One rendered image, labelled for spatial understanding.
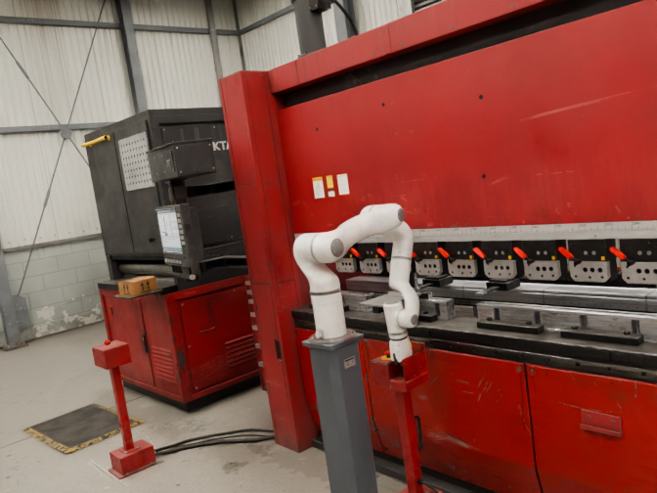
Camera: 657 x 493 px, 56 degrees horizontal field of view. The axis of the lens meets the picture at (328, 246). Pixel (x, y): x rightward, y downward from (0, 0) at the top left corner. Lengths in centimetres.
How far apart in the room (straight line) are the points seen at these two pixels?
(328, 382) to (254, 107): 182
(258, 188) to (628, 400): 219
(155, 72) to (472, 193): 807
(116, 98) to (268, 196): 654
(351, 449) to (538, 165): 134
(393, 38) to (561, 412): 178
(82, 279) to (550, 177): 785
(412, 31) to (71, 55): 747
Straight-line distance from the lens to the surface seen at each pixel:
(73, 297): 951
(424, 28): 290
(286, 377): 377
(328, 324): 240
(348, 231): 244
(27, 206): 932
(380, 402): 335
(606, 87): 245
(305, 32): 363
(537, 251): 264
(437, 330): 291
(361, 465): 259
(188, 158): 357
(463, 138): 277
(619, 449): 262
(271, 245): 363
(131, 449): 424
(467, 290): 322
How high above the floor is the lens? 163
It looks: 6 degrees down
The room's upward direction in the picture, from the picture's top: 8 degrees counter-clockwise
